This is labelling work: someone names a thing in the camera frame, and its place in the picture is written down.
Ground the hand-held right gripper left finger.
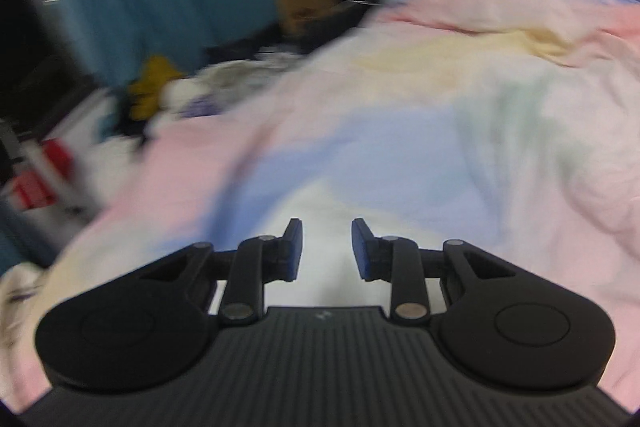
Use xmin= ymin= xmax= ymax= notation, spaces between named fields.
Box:
xmin=137 ymin=218 xmax=304 ymax=325

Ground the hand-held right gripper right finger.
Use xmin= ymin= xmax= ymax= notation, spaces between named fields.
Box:
xmin=351 ymin=218 xmax=518 ymax=325

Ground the pastel patchy blanket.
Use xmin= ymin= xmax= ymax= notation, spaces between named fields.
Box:
xmin=0 ymin=0 xmax=640 ymax=413

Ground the white padded jacket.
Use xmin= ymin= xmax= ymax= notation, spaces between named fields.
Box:
xmin=160 ymin=57 xmax=301 ymax=118

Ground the black chair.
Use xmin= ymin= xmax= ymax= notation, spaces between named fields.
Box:
xmin=206 ymin=0 xmax=379 ymax=58

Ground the mustard yellow cloth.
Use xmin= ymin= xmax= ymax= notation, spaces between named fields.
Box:
xmin=126 ymin=56 xmax=187 ymax=121

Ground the brown paper bag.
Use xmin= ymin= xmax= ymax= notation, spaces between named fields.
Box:
xmin=276 ymin=0 xmax=340 ymax=38

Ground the red cloth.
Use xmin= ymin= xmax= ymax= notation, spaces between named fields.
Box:
xmin=9 ymin=139 xmax=77 ymax=210

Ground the dark window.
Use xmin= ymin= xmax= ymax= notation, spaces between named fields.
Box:
xmin=0 ymin=0 xmax=101 ymax=120

